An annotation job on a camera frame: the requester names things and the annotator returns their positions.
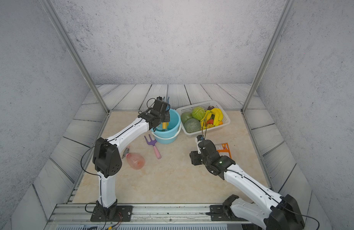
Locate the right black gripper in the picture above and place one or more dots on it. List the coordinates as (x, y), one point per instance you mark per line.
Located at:
(194, 157)

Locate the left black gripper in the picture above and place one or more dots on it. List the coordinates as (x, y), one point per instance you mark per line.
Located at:
(168, 118)

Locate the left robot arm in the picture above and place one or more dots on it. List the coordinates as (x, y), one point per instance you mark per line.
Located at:
(106, 156)

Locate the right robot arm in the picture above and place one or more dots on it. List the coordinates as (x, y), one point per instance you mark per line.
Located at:
(269, 210)

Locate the orange seed packet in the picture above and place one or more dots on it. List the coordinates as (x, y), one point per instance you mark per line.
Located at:
(223, 149)

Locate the light blue plastic bucket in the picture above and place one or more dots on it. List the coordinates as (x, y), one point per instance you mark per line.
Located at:
(169, 135)

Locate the green apple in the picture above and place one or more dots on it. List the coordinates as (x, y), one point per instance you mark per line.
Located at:
(185, 116)

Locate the red pepper toy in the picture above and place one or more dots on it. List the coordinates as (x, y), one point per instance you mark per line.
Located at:
(210, 122)

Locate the round green melon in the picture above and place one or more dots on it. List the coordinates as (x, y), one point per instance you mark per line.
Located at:
(192, 125)

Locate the green cabbage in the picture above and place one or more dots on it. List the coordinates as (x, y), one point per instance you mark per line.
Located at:
(198, 113)

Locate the white plastic basket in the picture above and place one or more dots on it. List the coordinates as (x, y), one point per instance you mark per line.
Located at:
(189, 108)

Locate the yellow banana bunch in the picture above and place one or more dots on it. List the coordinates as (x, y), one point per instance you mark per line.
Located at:
(215, 114)

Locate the pink spray bottle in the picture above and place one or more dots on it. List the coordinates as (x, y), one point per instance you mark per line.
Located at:
(135, 160)

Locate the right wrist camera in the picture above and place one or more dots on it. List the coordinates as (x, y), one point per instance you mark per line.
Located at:
(199, 141)

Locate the purple rake pink handle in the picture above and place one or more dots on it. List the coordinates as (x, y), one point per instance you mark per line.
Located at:
(152, 142)

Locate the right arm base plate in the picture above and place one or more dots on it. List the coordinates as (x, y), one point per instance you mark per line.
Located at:
(216, 213)

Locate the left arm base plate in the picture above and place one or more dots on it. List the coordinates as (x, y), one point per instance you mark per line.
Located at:
(115, 213)

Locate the aluminium front rail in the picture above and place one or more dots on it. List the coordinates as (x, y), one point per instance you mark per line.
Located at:
(144, 216)

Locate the left aluminium frame post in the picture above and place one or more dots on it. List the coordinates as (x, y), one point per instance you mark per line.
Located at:
(55, 20)

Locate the aluminium frame post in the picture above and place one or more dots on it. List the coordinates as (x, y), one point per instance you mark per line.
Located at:
(269, 52)
(55, 20)

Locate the right aluminium frame post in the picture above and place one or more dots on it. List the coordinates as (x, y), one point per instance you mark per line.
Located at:
(269, 52)

